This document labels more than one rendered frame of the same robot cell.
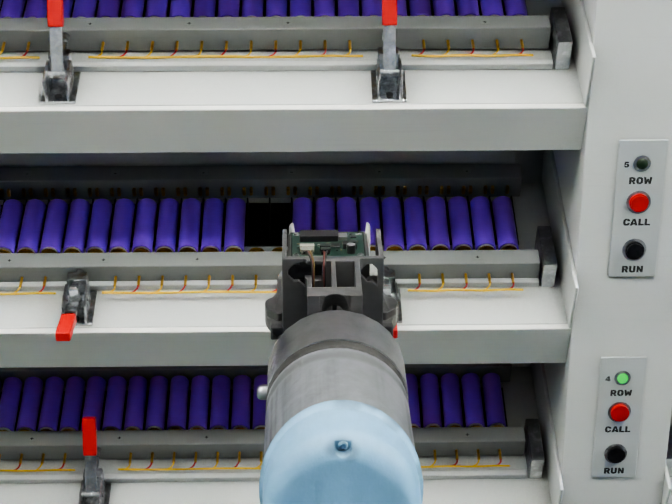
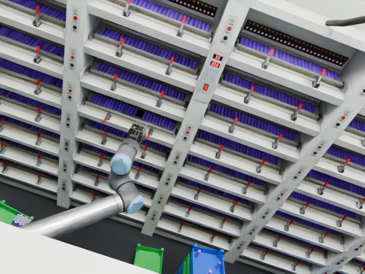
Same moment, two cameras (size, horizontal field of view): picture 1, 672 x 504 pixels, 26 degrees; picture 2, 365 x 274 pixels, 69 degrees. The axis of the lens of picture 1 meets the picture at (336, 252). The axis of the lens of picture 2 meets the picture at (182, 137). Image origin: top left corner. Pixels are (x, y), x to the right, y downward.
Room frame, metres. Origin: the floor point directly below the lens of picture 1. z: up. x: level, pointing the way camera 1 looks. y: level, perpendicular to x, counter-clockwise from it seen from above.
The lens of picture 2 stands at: (-0.16, -0.18, 1.91)
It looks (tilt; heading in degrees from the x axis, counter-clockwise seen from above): 35 degrees down; 358
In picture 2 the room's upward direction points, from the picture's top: 22 degrees clockwise
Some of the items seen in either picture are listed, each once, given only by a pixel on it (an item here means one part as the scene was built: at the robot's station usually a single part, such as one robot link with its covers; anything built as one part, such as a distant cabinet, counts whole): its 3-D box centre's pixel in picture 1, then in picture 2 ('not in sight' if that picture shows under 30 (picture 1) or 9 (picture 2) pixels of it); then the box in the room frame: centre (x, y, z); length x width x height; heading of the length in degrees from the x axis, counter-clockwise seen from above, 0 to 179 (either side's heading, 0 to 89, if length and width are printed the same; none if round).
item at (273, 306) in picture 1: (296, 309); not in sight; (0.97, 0.03, 1.04); 0.09 x 0.05 x 0.02; 9
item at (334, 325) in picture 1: (331, 382); (128, 147); (0.83, 0.00, 1.06); 0.10 x 0.05 x 0.09; 91
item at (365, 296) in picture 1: (333, 315); (134, 137); (0.91, 0.00, 1.07); 0.12 x 0.08 x 0.09; 1
